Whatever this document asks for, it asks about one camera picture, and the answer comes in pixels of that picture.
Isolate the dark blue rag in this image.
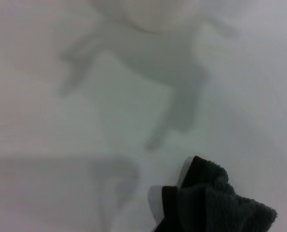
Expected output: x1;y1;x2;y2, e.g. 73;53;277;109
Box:
152;155;278;232

